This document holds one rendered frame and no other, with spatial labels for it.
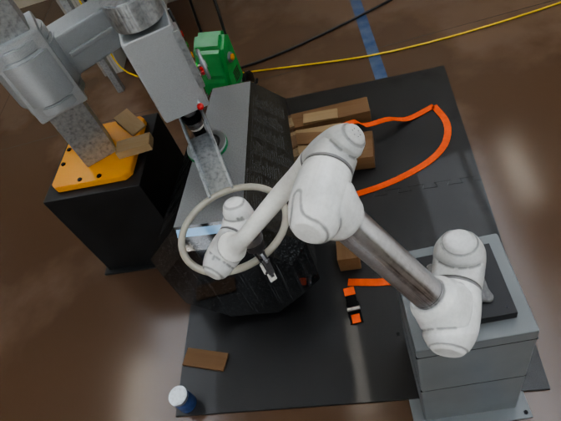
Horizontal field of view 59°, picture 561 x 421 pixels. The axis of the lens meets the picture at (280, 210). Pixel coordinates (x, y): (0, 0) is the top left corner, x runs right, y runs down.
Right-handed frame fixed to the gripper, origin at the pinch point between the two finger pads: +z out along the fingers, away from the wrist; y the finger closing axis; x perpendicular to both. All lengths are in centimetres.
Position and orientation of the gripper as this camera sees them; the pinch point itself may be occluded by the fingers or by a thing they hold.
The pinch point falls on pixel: (268, 271)
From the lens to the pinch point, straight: 198.4
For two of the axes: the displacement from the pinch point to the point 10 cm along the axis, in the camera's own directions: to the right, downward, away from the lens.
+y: -5.2, -5.1, 6.8
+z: 2.8, 6.6, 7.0
